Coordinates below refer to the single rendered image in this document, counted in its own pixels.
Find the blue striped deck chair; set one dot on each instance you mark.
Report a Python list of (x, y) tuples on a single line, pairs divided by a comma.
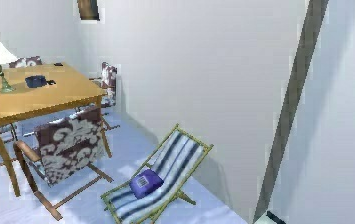
[(171, 166)]

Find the dark framed wall picture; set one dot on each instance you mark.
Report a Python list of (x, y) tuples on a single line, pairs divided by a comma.
[(88, 9)]

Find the small black flat object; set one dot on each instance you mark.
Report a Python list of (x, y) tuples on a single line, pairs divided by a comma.
[(58, 64)]

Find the wooden table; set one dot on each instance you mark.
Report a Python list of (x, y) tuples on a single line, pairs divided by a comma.
[(38, 96)]

